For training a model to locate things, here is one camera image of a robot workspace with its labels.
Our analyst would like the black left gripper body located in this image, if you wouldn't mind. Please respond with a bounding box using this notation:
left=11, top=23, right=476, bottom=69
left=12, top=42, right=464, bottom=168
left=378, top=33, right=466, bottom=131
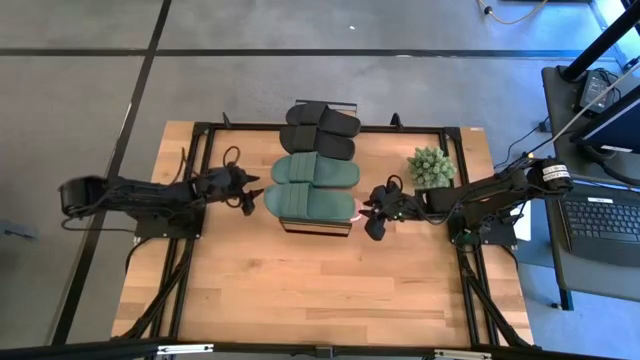
left=193, top=167, right=246, bottom=206

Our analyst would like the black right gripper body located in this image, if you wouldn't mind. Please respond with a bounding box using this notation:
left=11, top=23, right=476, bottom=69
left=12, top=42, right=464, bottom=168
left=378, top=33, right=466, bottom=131
left=373, top=183, right=420, bottom=222

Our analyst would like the black metal wood shelf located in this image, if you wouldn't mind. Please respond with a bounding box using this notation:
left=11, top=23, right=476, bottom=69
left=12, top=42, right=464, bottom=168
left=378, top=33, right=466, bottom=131
left=277, top=98, right=359, bottom=238

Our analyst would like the green potted plant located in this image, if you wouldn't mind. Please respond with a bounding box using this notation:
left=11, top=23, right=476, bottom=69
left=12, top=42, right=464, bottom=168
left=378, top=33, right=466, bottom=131
left=406, top=145, right=458, bottom=192

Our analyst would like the black rubber slide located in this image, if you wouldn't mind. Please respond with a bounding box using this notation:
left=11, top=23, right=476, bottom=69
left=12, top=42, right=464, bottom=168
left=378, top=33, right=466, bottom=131
left=284, top=101, right=362, bottom=139
left=278, top=124, right=357, bottom=161

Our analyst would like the white paper sheet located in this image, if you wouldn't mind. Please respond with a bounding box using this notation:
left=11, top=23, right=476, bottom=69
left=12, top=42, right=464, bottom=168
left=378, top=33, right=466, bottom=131
left=512, top=202, right=533, bottom=242

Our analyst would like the black keyboard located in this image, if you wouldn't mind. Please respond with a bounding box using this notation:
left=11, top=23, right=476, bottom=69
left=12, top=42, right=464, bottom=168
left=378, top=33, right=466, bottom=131
left=558, top=193, right=640, bottom=269

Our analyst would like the grey desk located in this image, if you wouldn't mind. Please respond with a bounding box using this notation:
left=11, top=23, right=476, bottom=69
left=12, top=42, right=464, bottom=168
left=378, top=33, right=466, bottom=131
left=541, top=64, right=640, bottom=304

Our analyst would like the black power adapter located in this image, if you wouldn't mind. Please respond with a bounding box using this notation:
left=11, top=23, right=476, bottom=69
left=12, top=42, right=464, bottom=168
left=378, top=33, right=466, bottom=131
left=578, top=69, right=610, bottom=114

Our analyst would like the black monitor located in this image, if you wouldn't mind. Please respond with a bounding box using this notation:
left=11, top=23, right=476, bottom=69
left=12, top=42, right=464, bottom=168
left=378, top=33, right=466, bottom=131
left=569, top=84, right=640, bottom=154

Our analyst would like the black pole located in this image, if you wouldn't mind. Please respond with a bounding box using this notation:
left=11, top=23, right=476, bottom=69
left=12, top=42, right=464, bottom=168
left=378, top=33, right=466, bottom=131
left=558, top=0, right=640, bottom=82

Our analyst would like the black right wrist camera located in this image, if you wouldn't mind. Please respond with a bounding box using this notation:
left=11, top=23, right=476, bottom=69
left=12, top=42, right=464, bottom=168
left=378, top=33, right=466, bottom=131
left=364, top=218, right=387, bottom=242

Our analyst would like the black aluminium table frame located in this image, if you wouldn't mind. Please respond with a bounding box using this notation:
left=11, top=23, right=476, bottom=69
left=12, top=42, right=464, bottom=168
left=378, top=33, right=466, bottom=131
left=112, top=119, right=534, bottom=351

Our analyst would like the silver metal bracket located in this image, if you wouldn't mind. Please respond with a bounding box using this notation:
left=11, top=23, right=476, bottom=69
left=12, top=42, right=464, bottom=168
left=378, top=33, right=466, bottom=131
left=433, top=348, right=492, bottom=360
left=157, top=343, right=215, bottom=356

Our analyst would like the black camera frame beam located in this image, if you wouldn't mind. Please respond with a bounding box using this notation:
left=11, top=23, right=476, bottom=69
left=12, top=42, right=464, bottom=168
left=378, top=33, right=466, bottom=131
left=0, top=338, right=640, bottom=360

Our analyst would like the yellow floor cable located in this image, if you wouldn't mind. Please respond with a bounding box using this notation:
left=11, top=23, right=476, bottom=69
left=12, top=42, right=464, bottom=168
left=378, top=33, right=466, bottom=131
left=477, top=0, right=550, bottom=25

